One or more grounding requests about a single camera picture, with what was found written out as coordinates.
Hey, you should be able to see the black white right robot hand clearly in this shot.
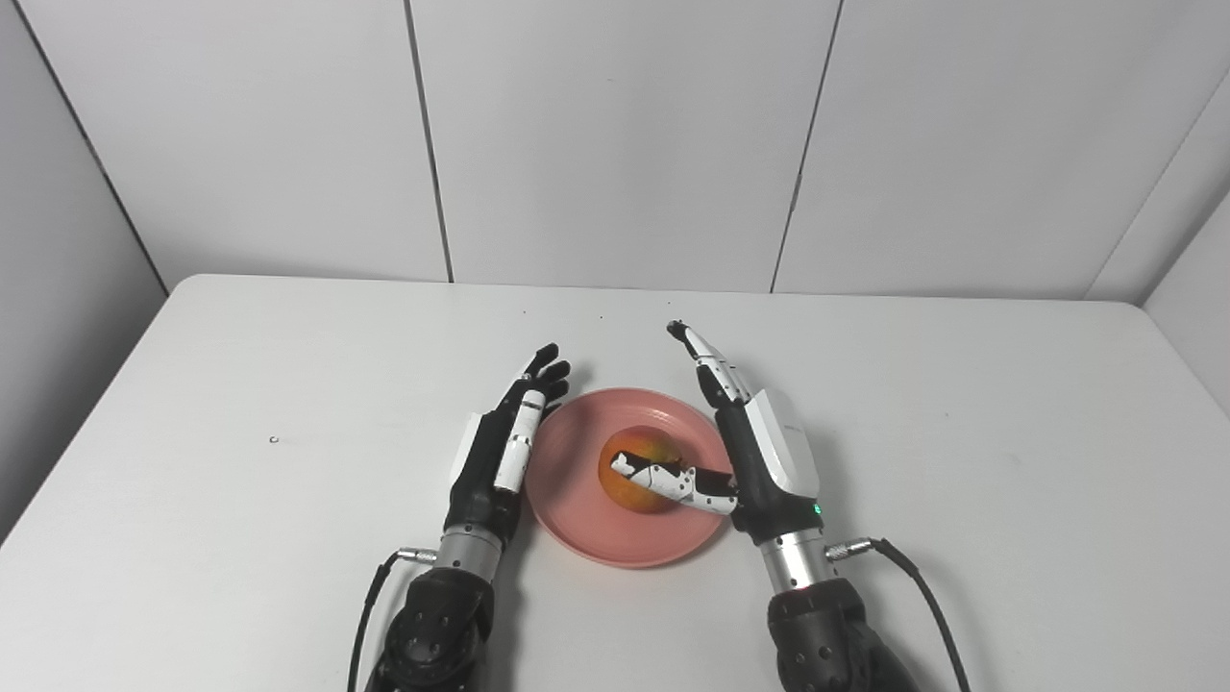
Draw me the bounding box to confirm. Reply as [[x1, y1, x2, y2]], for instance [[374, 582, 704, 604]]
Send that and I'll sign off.
[[611, 320, 825, 547]]

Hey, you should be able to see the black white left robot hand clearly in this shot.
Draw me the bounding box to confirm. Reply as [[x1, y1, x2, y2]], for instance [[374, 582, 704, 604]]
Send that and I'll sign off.
[[444, 343, 573, 539]]

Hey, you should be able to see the pink round plate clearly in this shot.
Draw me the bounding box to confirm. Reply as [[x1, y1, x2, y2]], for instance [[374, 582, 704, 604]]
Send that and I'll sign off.
[[525, 387, 736, 570]]

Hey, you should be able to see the red yellow apple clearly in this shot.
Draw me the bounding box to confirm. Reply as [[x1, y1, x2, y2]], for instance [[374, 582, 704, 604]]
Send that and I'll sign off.
[[598, 429, 687, 514]]

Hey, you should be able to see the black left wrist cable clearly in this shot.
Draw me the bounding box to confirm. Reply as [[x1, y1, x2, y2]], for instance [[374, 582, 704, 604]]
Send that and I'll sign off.
[[347, 547, 438, 692]]

